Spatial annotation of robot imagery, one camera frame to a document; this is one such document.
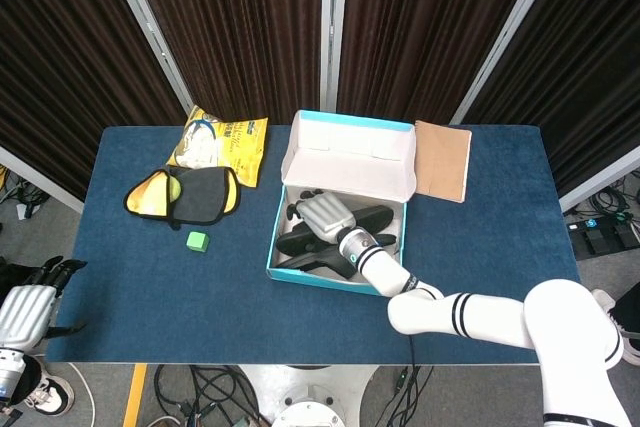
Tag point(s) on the black trouser leg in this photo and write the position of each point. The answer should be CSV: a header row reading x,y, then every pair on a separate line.
x,y
629,304

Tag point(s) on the yellow floor tape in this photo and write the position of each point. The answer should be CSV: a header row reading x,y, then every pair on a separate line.
x,y
135,397

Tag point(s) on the black foot pedal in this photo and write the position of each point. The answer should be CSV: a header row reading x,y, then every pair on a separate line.
x,y
600,239

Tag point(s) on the white double partition post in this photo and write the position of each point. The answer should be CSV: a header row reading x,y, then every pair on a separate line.
x,y
332,22

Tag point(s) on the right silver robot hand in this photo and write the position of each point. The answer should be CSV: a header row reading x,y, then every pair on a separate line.
x,y
327,217

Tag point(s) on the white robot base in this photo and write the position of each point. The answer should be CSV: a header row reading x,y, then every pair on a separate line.
x,y
310,392

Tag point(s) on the dark brown curtain panel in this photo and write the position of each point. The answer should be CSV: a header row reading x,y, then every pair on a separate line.
x,y
240,22
425,22
60,47
590,72

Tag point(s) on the green cube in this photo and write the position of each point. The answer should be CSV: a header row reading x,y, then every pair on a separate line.
x,y
197,242

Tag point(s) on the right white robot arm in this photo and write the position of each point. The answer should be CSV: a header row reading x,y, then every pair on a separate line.
x,y
490,317

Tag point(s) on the white and black sneaker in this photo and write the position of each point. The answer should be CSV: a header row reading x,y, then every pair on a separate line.
x,y
52,392

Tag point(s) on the black rubber slipper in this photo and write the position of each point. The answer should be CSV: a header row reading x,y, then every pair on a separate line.
x,y
372,219
310,264

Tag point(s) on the white partition bottom rail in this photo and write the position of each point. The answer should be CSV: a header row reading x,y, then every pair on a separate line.
x,y
600,182
45,179

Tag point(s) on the blue table cover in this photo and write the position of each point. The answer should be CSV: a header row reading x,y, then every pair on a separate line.
x,y
150,297

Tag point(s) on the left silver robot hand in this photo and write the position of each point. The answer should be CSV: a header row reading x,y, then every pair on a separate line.
x,y
25,312

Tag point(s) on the light blue shoe box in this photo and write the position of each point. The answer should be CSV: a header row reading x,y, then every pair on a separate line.
x,y
350,167

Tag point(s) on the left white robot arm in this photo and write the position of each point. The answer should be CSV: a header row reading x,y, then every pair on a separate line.
x,y
10,372

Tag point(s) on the yellow-green ball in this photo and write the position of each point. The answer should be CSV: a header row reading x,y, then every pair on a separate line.
x,y
175,189

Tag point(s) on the brown spiral notebook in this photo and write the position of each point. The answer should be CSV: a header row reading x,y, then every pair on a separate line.
x,y
445,162

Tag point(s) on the yellow and grey cloth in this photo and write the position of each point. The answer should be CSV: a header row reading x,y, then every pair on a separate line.
x,y
200,197

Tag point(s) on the yellow snack bag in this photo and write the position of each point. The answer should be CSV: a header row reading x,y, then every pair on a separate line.
x,y
220,147

